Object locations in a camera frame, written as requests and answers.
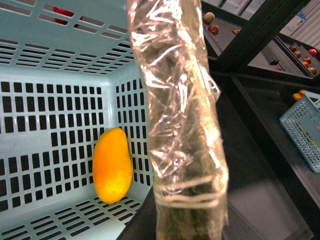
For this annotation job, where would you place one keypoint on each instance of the brown basket handle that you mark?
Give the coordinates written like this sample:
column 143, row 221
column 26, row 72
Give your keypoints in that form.
column 184, row 139

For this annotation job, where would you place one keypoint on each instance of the yellow mango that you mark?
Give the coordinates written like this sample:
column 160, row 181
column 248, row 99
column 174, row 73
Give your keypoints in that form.
column 112, row 167

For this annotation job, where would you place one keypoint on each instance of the light blue plastic basket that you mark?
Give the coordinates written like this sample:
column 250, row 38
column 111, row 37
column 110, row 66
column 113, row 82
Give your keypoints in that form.
column 61, row 88

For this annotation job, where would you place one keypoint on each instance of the red apple on table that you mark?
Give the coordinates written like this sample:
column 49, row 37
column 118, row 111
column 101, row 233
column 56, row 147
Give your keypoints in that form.
column 63, row 12

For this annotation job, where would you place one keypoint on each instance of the black shelf post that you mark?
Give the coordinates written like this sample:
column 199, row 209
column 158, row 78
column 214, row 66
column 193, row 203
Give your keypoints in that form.
column 263, row 26

